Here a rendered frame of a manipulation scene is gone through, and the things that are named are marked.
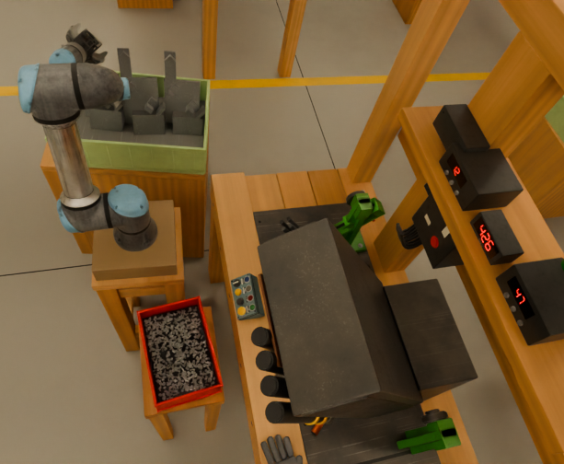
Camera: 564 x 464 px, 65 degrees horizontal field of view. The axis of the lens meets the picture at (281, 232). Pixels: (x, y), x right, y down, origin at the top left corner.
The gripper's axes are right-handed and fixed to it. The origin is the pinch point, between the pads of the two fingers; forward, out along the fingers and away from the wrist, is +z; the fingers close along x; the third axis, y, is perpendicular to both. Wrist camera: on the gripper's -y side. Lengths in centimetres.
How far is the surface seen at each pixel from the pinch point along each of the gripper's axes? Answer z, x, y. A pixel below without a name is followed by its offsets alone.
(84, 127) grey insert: 3.1, -20.9, -29.2
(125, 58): 4.7, -12.3, 5.5
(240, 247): -49, -83, 7
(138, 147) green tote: -15.8, -38.1, -9.1
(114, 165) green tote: -10.5, -38.3, -25.3
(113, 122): 2.7, -27.1, -17.7
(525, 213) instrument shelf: -93, -96, 91
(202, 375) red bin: -92, -91, -15
